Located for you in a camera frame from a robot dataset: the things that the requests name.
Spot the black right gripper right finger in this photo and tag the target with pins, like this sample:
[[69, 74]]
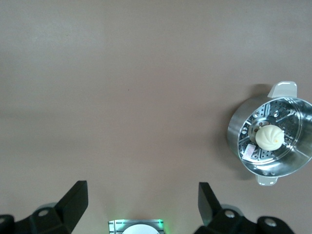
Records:
[[226, 221]]

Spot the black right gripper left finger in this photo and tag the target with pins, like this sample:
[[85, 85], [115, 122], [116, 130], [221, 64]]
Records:
[[61, 214]]

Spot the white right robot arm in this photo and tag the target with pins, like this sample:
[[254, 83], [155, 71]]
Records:
[[140, 230]]

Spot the steel steamer pot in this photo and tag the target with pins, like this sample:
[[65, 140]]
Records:
[[235, 131]]

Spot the white red label sticker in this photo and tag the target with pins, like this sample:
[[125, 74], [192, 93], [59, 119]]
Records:
[[250, 151]]

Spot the white steamed bun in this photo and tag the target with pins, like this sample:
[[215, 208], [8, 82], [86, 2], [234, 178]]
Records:
[[268, 137]]

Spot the perforated steel steamer basket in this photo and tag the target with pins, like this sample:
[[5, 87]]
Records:
[[287, 114]]

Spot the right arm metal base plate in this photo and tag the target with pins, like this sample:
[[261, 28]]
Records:
[[114, 226]]

